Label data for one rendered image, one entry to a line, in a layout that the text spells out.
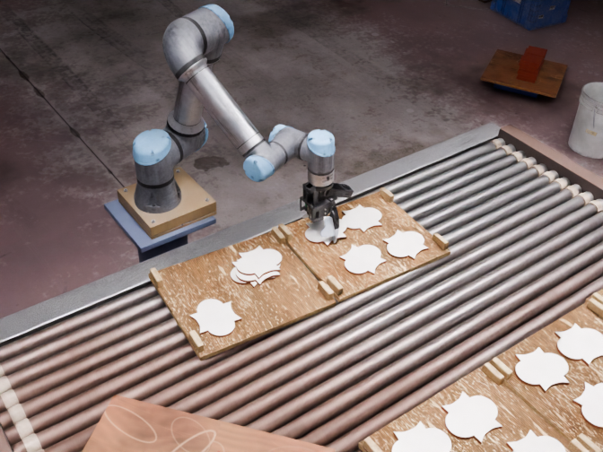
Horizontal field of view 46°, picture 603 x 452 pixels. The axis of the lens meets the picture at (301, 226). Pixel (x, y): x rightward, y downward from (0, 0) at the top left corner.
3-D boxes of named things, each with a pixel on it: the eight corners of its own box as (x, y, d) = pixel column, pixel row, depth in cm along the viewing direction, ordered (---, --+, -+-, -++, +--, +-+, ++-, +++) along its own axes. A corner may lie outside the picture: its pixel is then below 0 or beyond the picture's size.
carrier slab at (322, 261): (275, 232, 223) (275, 229, 222) (380, 194, 241) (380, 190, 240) (339, 302, 200) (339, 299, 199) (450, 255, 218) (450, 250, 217)
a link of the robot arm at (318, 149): (314, 124, 201) (341, 133, 197) (314, 156, 208) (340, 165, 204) (299, 137, 196) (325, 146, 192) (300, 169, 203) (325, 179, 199)
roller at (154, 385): (13, 449, 165) (9, 440, 161) (557, 183, 257) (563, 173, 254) (21, 467, 162) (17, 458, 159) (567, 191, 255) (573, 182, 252)
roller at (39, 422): (4, 434, 168) (2, 424, 164) (546, 176, 261) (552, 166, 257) (13, 451, 165) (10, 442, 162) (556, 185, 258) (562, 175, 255)
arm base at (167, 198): (125, 197, 233) (121, 172, 227) (163, 179, 241) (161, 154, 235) (152, 220, 225) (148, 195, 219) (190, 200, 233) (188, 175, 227)
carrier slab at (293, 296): (148, 277, 205) (148, 273, 204) (274, 234, 222) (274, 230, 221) (200, 361, 182) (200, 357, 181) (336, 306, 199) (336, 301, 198)
